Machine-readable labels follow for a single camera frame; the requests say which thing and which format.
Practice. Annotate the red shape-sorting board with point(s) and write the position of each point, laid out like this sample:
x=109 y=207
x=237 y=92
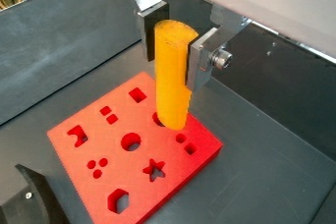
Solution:
x=126 y=161

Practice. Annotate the black curved bracket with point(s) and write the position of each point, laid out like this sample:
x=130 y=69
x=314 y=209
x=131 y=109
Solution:
x=34 y=205

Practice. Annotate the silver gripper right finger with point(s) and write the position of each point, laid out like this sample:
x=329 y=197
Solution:
x=207 y=50

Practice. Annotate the yellow oval peg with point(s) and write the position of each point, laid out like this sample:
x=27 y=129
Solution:
x=173 y=38

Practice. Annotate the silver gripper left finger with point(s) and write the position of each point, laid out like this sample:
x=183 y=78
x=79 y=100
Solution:
x=151 y=11

